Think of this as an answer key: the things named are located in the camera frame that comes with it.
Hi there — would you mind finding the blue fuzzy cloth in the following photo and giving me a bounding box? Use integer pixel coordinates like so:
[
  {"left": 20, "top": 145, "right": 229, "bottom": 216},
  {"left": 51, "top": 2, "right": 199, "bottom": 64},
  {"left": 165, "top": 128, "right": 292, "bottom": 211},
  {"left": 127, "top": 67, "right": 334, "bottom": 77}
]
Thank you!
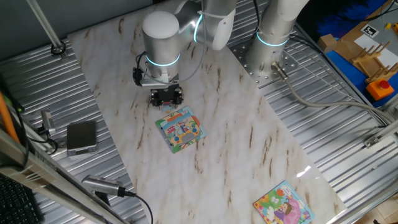
[{"left": 317, "top": 0, "right": 389, "bottom": 38}]

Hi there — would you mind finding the silver digital scale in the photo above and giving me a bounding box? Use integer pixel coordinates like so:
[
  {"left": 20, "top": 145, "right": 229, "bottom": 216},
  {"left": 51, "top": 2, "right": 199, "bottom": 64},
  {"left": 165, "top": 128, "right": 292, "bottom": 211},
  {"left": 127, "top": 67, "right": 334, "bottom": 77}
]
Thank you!
[{"left": 66, "top": 120, "right": 98, "bottom": 157}]

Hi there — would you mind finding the orange pole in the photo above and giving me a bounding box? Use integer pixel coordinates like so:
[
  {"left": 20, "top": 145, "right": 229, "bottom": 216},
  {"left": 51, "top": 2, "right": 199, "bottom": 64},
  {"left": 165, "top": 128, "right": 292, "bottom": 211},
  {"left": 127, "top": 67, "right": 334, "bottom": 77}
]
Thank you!
[{"left": 0, "top": 91, "right": 20, "bottom": 144}]

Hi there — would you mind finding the small cardboard box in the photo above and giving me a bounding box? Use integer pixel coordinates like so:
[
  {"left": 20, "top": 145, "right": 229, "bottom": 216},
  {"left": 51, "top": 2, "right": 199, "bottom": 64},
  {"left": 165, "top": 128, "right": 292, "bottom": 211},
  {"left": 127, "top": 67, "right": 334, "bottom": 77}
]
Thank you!
[{"left": 317, "top": 33, "right": 337, "bottom": 53}]

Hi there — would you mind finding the black keyboard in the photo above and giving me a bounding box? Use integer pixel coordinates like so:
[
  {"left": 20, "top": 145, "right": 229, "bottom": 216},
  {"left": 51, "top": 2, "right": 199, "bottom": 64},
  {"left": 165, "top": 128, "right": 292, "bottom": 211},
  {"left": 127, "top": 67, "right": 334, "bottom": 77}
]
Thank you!
[{"left": 0, "top": 174, "right": 43, "bottom": 224}]

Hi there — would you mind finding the metal pole with black clamp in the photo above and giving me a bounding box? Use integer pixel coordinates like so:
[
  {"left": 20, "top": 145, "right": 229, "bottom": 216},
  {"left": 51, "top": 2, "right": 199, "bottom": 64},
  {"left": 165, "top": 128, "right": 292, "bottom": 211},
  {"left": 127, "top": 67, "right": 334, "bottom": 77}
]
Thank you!
[{"left": 26, "top": 0, "right": 68, "bottom": 60}]

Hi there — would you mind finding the long silver camera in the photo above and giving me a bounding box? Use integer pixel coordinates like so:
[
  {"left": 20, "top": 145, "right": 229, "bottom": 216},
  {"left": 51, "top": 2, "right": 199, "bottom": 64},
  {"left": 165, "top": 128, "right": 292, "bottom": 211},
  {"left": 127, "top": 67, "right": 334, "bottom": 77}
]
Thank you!
[{"left": 81, "top": 174, "right": 127, "bottom": 197}]

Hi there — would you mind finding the black camera cable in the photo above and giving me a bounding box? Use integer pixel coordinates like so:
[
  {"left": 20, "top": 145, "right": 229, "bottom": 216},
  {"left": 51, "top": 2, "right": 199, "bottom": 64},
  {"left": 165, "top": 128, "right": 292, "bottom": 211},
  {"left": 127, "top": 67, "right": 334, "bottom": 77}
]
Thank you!
[{"left": 124, "top": 189, "right": 154, "bottom": 224}]

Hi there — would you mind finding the blue mat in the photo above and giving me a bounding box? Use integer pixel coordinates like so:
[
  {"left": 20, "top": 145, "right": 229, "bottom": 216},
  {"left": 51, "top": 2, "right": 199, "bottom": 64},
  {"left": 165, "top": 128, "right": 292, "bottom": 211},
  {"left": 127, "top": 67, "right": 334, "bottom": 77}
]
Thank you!
[{"left": 325, "top": 49, "right": 398, "bottom": 108}]

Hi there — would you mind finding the small silver camera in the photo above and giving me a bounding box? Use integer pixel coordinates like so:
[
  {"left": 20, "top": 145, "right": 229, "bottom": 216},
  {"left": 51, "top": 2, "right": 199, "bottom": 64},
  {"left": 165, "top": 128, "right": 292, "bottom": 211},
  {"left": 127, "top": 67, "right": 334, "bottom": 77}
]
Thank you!
[{"left": 40, "top": 110, "right": 56, "bottom": 135}]

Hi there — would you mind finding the marble pattern board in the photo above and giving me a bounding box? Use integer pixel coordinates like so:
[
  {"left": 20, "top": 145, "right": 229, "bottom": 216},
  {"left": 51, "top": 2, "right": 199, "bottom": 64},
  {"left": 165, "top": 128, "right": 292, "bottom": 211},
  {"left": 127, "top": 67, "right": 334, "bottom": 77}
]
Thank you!
[{"left": 67, "top": 0, "right": 348, "bottom": 224}]

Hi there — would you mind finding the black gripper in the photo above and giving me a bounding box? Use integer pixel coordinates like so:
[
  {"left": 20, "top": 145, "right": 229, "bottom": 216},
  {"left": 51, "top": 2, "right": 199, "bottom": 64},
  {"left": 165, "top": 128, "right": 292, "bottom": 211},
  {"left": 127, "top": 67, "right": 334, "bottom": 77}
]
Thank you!
[{"left": 150, "top": 83, "right": 185, "bottom": 108}]

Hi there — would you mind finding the small metal bracket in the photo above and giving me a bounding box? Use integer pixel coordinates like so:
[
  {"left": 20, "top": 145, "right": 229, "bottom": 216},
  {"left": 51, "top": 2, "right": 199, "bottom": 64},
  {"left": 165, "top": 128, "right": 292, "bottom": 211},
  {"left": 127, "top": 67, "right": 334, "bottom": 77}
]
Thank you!
[{"left": 363, "top": 135, "right": 382, "bottom": 149}]

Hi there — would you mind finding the wooden rack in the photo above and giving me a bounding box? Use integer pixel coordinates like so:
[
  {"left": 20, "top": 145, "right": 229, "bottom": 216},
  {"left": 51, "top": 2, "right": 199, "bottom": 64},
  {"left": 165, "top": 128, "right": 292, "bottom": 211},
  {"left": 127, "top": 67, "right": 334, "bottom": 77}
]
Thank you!
[{"left": 351, "top": 40, "right": 398, "bottom": 84}]

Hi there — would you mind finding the princess picture puzzle board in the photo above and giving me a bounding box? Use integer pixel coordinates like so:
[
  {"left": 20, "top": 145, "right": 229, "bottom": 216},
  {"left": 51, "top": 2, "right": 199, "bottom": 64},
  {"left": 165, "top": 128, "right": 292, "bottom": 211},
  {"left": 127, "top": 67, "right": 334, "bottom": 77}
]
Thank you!
[{"left": 252, "top": 180, "right": 316, "bottom": 224}]

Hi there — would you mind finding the black white marker tag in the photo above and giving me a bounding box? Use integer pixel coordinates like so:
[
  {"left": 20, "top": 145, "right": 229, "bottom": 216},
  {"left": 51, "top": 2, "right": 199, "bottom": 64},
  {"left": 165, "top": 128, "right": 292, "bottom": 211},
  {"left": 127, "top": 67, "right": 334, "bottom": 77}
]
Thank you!
[{"left": 360, "top": 24, "right": 379, "bottom": 39}]

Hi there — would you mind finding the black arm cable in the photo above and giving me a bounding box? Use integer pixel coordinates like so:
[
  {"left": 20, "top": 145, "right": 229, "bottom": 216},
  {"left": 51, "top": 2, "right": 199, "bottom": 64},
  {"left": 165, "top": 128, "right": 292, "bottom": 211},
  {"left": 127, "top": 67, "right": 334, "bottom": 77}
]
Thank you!
[{"left": 133, "top": 51, "right": 206, "bottom": 85}]

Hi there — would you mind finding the vehicle picture puzzle board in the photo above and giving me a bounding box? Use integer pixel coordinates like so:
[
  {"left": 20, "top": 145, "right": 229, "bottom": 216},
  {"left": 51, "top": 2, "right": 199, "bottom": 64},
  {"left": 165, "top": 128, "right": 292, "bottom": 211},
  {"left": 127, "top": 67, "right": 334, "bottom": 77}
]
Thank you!
[{"left": 155, "top": 105, "right": 208, "bottom": 154}]

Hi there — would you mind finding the white paper sheet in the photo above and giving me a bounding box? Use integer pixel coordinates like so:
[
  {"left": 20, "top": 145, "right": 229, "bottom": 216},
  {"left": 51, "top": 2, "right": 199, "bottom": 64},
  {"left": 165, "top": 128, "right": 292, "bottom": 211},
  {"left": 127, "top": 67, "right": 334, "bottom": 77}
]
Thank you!
[{"left": 354, "top": 33, "right": 398, "bottom": 68}]

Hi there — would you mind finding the grey studded board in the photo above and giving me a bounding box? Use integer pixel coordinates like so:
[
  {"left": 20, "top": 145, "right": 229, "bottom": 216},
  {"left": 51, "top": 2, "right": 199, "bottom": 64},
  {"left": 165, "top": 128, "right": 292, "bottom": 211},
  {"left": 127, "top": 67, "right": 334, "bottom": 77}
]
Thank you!
[{"left": 371, "top": 9, "right": 398, "bottom": 47}]

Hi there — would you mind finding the thick grey cable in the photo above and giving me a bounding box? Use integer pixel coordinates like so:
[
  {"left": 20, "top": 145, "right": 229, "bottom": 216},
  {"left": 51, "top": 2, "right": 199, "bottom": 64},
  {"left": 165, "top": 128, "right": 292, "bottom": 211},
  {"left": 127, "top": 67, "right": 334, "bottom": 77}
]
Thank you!
[{"left": 271, "top": 61, "right": 392, "bottom": 125}]

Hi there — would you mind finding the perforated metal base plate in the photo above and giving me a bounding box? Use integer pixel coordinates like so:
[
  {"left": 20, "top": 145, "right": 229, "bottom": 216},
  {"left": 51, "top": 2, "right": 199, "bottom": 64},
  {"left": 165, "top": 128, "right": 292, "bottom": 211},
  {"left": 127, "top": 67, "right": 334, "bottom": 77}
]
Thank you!
[{"left": 231, "top": 34, "right": 299, "bottom": 90}]

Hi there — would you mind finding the wooden block assembly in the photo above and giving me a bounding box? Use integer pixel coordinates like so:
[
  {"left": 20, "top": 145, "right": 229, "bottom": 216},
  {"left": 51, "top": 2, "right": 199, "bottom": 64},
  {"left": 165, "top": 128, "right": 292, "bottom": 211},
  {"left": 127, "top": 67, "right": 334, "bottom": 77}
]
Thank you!
[{"left": 335, "top": 0, "right": 398, "bottom": 63}]

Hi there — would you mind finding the aluminium frame beam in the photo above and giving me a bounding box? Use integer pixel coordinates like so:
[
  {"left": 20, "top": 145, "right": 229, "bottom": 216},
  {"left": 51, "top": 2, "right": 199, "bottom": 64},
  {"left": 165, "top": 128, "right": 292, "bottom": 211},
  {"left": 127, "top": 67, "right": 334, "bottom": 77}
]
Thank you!
[{"left": 0, "top": 129, "right": 125, "bottom": 224}]

